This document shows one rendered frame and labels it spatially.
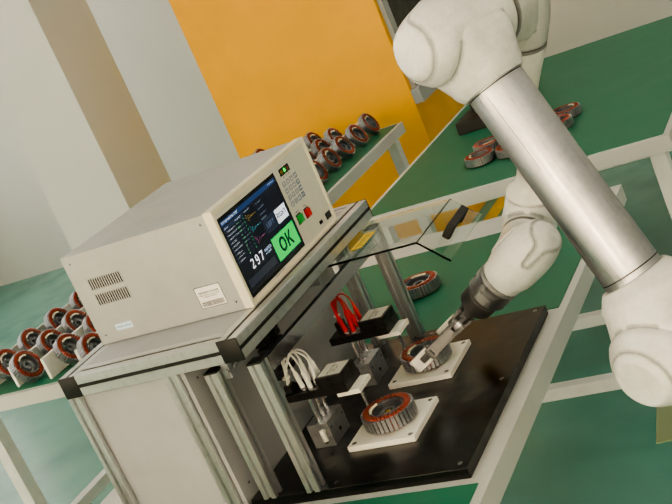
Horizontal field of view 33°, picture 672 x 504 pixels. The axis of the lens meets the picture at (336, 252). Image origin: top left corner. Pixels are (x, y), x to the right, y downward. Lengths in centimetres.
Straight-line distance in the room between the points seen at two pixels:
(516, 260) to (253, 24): 399
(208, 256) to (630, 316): 82
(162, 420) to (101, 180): 403
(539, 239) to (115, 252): 83
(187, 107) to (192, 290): 643
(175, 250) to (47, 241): 767
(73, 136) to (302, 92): 124
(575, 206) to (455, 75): 28
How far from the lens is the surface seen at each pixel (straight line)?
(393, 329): 245
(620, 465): 342
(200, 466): 227
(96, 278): 233
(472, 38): 179
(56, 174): 636
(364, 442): 225
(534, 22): 194
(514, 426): 216
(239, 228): 219
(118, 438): 234
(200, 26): 619
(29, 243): 997
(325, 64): 593
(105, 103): 628
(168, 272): 223
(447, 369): 240
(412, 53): 179
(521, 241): 220
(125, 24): 868
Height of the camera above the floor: 171
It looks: 15 degrees down
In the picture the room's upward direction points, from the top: 24 degrees counter-clockwise
